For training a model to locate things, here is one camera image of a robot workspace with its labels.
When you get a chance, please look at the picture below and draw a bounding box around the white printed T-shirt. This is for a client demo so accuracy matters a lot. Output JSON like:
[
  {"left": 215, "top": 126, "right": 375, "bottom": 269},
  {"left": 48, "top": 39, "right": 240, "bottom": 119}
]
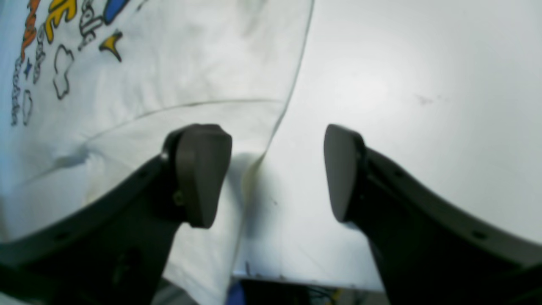
[{"left": 1, "top": 0, "right": 314, "bottom": 305}]

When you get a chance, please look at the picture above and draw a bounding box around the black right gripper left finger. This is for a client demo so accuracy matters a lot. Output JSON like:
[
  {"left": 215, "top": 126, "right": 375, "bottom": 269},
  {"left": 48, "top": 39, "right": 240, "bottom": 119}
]
[{"left": 0, "top": 124, "right": 232, "bottom": 305}]

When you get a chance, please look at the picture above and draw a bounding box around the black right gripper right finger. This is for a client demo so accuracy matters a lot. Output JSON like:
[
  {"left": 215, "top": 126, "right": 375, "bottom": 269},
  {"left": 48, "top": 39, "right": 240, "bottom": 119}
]
[{"left": 324, "top": 124, "right": 542, "bottom": 305}]

